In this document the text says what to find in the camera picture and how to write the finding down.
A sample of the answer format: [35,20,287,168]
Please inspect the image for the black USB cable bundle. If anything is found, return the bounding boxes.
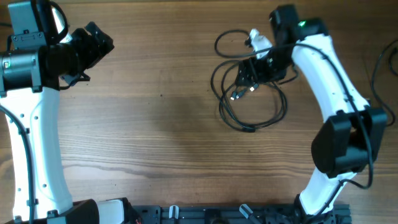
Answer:
[210,58,289,133]

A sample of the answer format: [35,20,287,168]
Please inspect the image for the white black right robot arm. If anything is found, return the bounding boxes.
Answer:
[236,4,387,223]

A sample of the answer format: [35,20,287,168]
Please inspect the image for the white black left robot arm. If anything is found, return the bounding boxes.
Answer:
[1,1,127,223]

